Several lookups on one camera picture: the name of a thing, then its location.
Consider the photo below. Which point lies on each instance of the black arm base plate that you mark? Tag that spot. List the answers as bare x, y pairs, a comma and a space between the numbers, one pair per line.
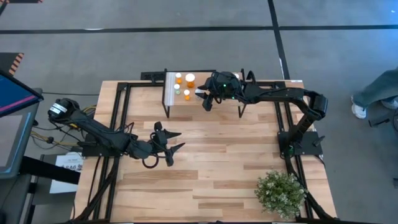
93, 152
311, 144

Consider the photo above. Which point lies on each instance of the tilted computer monitor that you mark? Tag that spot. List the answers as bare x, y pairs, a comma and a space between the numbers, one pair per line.
15, 93

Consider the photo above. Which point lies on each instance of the white printed paper sheet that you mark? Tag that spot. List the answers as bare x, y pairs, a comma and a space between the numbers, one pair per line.
66, 163

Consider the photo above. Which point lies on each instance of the black support beam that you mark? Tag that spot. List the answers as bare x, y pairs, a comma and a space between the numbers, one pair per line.
49, 170

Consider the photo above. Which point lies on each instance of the artificial green plant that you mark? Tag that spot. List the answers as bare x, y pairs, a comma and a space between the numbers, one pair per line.
280, 194

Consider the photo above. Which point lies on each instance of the black metal rail frame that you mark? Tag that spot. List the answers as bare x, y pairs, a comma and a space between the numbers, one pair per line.
270, 82
140, 84

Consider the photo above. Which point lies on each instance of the wooden shelf black legs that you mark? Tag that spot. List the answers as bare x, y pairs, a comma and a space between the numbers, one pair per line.
189, 102

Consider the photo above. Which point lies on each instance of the black curved bracket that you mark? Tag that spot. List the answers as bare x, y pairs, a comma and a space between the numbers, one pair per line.
250, 74

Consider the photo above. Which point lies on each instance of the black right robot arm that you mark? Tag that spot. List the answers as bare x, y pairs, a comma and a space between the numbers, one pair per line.
280, 95

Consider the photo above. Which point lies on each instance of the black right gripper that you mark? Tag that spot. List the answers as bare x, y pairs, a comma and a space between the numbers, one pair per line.
224, 85

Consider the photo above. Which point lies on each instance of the black orange striped mat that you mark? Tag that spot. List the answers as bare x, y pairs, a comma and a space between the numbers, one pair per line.
25, 1
16, 63

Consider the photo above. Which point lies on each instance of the small orange pill bottle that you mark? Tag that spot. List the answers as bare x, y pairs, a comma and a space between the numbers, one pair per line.
178, 75

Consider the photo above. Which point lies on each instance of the grey chair base leg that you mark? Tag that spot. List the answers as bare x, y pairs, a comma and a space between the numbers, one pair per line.
381, 121

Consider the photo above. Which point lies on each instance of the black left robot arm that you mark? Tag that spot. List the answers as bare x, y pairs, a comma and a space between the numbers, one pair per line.
93, 130

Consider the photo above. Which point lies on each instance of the white label sticker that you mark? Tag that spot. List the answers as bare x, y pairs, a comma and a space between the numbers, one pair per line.
296, 81

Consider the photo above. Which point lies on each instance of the black power strip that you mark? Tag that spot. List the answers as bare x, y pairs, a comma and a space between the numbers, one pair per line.
152, 76

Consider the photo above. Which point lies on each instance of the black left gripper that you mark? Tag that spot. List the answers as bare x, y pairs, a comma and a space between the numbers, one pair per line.
160, 140

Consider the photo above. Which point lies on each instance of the orange bottle with yellow pills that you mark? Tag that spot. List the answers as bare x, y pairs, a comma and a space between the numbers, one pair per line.
186, 92

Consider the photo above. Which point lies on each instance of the person's leg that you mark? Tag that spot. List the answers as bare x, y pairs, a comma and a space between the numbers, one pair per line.
379, 88

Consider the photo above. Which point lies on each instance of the wide orange pill bottle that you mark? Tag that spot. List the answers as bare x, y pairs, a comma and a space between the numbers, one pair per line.
190, 77

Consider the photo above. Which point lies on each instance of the person's shoe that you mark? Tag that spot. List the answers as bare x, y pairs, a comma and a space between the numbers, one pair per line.
391, 104
359, 111

